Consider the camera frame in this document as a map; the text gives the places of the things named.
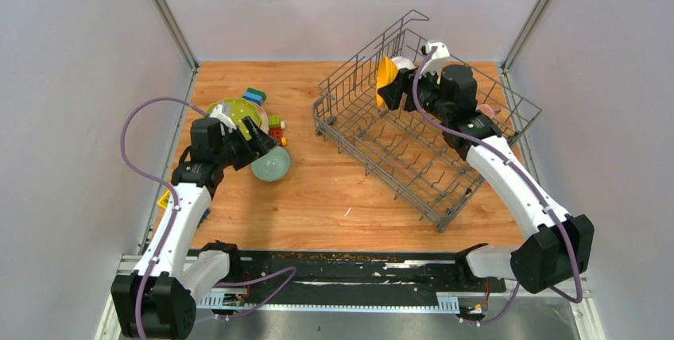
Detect green blue toy block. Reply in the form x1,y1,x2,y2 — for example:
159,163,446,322
242,87,267,106

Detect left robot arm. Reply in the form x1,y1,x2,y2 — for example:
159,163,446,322
110,116,280,339

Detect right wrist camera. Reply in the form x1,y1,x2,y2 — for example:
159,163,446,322
420,41,451,75

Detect pale green bowl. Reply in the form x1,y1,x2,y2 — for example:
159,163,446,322
250,146,291,182

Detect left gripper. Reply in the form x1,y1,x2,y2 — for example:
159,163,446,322
215,116,280,171

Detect blue toy brick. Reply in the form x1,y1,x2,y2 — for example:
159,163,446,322
199,209,211,222

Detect green polka dot plate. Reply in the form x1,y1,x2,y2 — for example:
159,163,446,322
206,98,269,139

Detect grey wire dish rack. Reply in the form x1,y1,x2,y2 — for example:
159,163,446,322
312,9,544,234

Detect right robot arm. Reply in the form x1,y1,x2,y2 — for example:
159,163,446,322
375,58,595,303

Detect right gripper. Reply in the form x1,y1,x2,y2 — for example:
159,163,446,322
378,62,451,122

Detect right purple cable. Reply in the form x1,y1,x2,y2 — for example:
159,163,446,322
411,45,584,305

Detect white bowl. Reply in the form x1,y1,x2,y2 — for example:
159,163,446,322
391,56,417,70

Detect yellow bowl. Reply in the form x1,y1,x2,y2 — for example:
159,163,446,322
375,56,399,107

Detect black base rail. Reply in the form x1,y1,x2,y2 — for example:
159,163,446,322
197,250,506,315

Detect red green toy bricks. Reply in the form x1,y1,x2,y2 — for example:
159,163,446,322
268,115,288,147

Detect yellow toy brick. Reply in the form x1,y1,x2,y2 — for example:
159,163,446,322
156,190,171,209

